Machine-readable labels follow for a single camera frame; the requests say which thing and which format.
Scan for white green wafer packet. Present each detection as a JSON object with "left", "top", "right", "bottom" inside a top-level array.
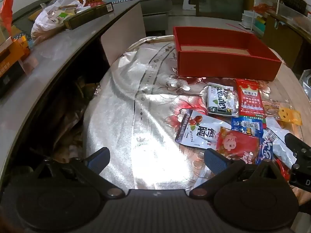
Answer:
[{"left": 207, "top": 83, "right": 239, "bottom": 118}]

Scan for blue snack packet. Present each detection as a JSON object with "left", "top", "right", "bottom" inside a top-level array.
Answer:
[{"left": 231, "top": 117, "right": 274, "bottom": 162}]

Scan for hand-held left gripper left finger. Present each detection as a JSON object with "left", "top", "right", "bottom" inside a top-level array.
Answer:
[{"left": 31, "top": 147, "right": 125, "bottom": 197}]

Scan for grey sofa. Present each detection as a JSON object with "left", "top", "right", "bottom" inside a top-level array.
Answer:
[{"left": 97, "top": 0, "right": 173, "bottom": 34}]

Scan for red cartoon pig snack packet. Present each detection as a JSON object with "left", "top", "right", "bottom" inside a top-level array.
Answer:
[{"left": 216, "top": 126, "right": 261, "bottom": 166}]

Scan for red crown snack packet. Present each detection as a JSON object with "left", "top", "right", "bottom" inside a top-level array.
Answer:
[{"left": 235, "top": 79, "right": 266, "bottom": 120}]

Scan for red plastic bag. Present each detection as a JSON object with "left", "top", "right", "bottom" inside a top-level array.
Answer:
[{"left": 1, "top": 0, "right": 15, "bottom": 37}]

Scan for brown cardboard box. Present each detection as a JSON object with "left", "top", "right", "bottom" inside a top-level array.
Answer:
[{"left": 264, "top": 15, "right": 305, "bottom": 69}]

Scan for red cardboard box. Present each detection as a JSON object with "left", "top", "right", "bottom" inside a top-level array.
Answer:
[{"left": 173, "top": 27, "right": 282, "bottom": 82}]

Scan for colourful small boxes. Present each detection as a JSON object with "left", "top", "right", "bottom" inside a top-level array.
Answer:
[{"left": 253, "top": 16, "right": 267, "bottom": 37}]

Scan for white plastic bag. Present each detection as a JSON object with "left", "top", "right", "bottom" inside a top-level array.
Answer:
[{"left": 31, "top": 0, "right": 86, "bottom": 41}]

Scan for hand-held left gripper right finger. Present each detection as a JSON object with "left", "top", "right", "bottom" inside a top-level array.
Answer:
[{"left": 190, "top": 149, "right": 287, "bottom": 197}]

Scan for yellow smiley snack packet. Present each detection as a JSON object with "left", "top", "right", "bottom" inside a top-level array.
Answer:
[{"left": 262, "top": 101, "right": 303, "bottom": 126}]

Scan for long dark carton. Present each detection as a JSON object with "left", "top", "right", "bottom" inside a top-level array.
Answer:
[{"left": 63, "top": 3, "right": 114, "bottom": 30}]

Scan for white board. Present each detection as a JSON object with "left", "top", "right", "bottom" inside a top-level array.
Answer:
[{"left": 182, "top": 0, "right": 199, "bottom": 11}]

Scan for silver foil object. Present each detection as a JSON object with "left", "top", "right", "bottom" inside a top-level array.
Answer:
[{"left": 300, "top": 69, "right": 311, "bottom": 96}]

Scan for orange black carton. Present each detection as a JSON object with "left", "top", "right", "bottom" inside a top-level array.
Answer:
[{"left": 0, "top": 36, "right": 31, "bottom": 98}]

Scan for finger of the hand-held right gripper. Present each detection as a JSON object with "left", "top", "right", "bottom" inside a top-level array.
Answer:
[{"left": 285, "top": 133, "right": 311, "bottom": 159}]

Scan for grey curved counter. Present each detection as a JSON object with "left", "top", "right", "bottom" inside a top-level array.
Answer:
[{"left": 0, "top": 0, "right": 146, "bottom": 182}]

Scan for white silver snack packet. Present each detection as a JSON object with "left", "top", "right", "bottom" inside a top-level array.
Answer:
[{"left": 265, "top": 119, "right": 297, "bottom": 170}]

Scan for white jujube snack packet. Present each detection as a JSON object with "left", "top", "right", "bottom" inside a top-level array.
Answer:
[{"left": 175, "top": 109, "right": 233, "bottom": 149}]

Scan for white stacked containers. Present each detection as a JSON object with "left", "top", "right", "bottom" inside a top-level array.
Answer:
[{"left": 241, "top": 10, "right": 255, "bottom": 29}]

